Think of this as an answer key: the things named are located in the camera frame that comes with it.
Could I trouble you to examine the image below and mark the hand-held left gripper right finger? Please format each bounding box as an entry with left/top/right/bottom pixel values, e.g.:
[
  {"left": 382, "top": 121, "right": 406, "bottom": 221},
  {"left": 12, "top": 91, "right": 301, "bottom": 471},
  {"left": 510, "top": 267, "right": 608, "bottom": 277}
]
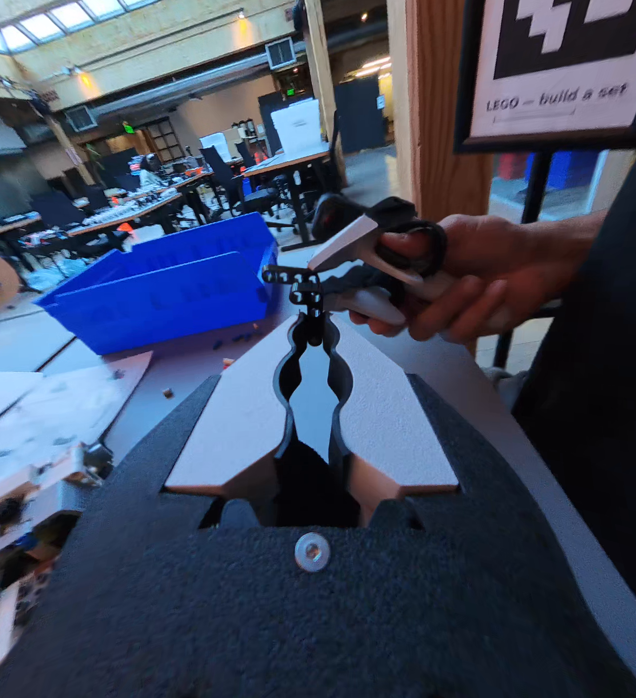
[{"left": 326, "top": 312, "right": 460, "bottom": 525}]

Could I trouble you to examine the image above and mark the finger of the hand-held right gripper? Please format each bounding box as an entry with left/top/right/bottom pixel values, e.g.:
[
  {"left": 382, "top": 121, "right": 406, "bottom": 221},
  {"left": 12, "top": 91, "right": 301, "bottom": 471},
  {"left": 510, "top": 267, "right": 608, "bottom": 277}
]
[
  {"left": 307, "top": 214, "right": 425, "bottom": 288},
  {"left": 320, "top": 264, "right": 408, "bottom": 328}
]

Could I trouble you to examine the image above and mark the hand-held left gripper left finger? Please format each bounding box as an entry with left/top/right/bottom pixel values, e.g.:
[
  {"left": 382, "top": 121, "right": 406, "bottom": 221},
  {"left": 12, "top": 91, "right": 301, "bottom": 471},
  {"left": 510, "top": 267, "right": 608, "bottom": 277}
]
[{"left": 164, "top": 312, "right": 303, "bottom": 525}]

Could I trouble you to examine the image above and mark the black L-shaped lego beam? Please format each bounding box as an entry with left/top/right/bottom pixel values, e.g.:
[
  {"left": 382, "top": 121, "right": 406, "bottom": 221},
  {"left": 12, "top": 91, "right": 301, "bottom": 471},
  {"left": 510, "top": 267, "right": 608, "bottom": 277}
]
[
  {"left": 261, "top": 264, "right": 320, "bottom": 288},
  {"left": 289, "top": 274, "right": 325, "bottom": 346}
]

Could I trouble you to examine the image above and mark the partly built lego model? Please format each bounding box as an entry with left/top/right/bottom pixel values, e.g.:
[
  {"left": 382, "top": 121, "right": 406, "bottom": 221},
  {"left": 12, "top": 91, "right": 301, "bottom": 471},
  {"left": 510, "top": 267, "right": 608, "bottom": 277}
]
[{"left": 0, "top": 441, "right": 116, "bottom": 679}]

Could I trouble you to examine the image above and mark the person's right hand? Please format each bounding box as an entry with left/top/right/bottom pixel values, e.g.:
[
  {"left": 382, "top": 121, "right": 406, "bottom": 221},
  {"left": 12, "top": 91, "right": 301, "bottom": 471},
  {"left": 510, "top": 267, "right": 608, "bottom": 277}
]
[{"left": 349, "top": 214, "right": 572, "bottom": 344}]

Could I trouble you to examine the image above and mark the wooden top desk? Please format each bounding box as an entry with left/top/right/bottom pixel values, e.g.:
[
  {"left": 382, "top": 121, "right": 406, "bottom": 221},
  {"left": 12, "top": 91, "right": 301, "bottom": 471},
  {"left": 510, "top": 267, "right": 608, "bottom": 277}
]
[{"left": 240, "top": 142, "right": 334, "bottom": 253}]

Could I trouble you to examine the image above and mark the dark partition curtain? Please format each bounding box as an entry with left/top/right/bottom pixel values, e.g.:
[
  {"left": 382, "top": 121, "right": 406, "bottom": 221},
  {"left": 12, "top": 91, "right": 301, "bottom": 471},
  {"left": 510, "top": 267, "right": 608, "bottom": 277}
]
[{"left": 333, "top": 75, "right": 388, "bottom": 155}]

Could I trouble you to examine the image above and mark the white box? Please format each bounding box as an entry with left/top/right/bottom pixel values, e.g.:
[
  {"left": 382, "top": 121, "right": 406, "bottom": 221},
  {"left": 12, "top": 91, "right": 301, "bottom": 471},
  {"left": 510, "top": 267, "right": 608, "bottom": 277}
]
[{"left": 270, "top": 98, "right": 325, "bottom": 157}]

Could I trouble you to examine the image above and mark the blue plastic bin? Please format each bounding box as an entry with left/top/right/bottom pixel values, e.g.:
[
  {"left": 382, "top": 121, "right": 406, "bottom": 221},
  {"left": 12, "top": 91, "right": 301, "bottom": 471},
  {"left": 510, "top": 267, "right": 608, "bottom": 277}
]
[
  {"left": 33, "top": 212, "right": 281, "bottom": 309},
  {"left": 55, "top": 250, "right": 273, "bottom": 356}
]

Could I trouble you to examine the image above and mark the black high-back office chair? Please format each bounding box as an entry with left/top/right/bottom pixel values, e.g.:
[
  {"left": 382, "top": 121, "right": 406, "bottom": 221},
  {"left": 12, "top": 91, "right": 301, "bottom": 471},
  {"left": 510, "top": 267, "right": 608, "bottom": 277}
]
[{"left": 199, "top": 143, "right": 276, "bottom": 220}]

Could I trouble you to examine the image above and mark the black sign stand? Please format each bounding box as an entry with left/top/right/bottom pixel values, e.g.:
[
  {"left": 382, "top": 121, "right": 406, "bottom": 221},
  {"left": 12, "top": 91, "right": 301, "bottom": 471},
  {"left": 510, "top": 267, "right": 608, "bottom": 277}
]
[{"left": 491, "top": 150, "right": 554, "bottom": 373}]

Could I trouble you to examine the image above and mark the white instruction booklet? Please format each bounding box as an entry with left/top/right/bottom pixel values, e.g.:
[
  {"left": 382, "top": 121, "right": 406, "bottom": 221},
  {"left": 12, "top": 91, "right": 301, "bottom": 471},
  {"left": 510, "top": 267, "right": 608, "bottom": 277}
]
[{"left": 0, "top": 350, "right": 154, "bottom": 483}]

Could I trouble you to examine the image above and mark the black framed task sign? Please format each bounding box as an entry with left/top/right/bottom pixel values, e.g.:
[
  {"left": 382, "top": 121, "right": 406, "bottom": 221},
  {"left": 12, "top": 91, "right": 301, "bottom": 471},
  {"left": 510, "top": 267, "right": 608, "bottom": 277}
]
[{"left": 453, "top": 0, "right": 636, "bottom": 155}]

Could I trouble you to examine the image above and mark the cluttered wooden desk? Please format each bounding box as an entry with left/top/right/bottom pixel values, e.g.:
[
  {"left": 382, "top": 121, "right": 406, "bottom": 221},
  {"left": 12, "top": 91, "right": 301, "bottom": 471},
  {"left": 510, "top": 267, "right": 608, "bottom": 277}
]
[{"left": 66, "top": 188, "right": 186, "bottom": 249}]

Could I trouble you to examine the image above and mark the wide wooden post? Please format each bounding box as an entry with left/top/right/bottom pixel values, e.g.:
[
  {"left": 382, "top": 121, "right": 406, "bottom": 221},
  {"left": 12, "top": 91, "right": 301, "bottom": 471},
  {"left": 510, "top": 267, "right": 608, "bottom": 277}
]
[{"left": 386, "top": 0, "right": 494, "bottom": 359}]

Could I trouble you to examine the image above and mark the slim wooden post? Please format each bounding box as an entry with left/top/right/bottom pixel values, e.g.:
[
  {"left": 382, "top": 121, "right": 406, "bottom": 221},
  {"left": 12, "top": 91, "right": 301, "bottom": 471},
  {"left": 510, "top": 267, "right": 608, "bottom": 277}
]
[{"left": 303, "top": 0, "right": 347, "bottom": 189}]

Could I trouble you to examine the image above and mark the wall air vent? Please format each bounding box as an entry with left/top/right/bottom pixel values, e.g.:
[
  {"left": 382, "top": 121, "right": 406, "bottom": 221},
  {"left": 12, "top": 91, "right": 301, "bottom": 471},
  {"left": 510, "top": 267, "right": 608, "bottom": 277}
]
[
  {"left": 65, "top": 105, "right": 100, "bottom": 133},
  {"left": 265, "top": 36, "right": 298, "bottom": 72}
]

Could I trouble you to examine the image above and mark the grey ceiling duct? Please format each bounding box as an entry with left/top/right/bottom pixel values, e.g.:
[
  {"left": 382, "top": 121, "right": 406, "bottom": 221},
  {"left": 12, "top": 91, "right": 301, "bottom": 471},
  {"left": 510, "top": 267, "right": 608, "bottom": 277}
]
[{"left": 90, "top": 22, "right": 391, "bottom": 120}]

